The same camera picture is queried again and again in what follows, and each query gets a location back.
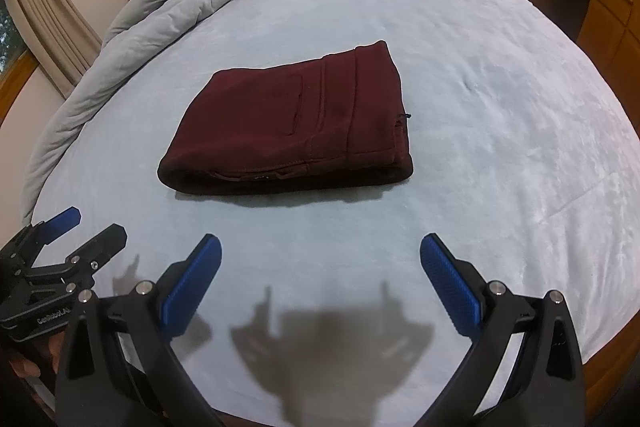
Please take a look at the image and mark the beige curtain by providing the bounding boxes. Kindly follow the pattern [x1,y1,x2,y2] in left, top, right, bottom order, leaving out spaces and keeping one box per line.
[9,0,105,100]

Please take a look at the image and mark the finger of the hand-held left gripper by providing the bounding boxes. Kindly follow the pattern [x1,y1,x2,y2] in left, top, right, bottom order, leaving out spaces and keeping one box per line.
[25,223,128,292]
[0,206,82,265]

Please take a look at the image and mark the pale blue bed sheet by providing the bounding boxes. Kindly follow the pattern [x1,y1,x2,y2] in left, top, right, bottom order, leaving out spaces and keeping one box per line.
[20,0,636,427]

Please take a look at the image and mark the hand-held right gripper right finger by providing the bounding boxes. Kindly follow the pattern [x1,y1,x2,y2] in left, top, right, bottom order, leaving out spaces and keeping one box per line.
[414,233,587,427]

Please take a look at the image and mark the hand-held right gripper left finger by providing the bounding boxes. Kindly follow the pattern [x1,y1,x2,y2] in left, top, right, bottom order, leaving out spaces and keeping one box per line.
[54,233,223,427]

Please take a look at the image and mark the wooden framed window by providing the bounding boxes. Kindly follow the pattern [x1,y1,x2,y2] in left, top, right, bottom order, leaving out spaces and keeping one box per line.
[0,0,41,128]

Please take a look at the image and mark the maroon pants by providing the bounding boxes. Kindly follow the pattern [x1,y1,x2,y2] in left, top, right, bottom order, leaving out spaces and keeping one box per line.
[157,39,415,196]

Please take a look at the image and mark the grey duvet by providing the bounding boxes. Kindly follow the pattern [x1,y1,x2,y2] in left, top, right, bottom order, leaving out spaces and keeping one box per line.
[20,0,333,228]

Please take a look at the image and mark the person's left hand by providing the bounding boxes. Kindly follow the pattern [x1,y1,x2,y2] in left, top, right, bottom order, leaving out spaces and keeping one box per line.
[7,334,68,380]

